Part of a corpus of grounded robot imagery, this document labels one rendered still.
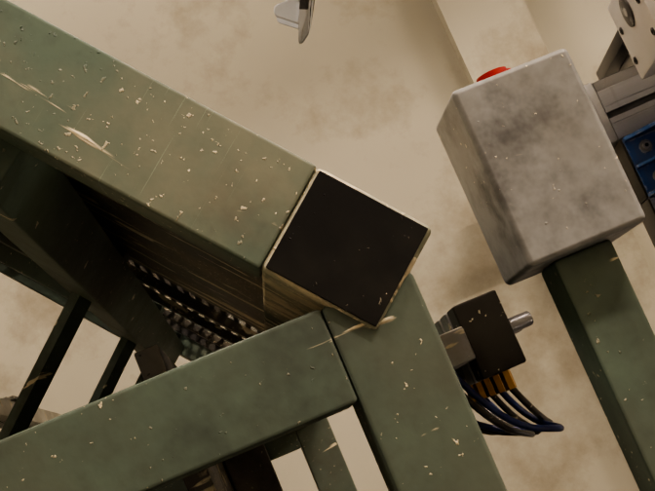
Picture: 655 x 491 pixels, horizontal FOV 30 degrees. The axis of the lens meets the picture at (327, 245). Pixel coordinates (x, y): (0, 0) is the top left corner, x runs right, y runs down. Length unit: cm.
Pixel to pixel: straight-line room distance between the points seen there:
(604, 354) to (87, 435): 47
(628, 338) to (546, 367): 347
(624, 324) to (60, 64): 57
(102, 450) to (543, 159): 47
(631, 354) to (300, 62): 375
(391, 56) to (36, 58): 370
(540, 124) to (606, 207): 10
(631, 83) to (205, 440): 91
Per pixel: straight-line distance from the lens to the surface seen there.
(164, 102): 113
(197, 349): 322
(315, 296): 109
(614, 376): 115
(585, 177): 114
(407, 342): 109
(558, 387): 463
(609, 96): 174
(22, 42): 117
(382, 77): 478
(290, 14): 206
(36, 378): 195
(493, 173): 113
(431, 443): 109
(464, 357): 138
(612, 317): 116
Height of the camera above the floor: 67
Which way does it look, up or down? 9 degrees up
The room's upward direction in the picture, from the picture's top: 23 degrees counter-clockwise
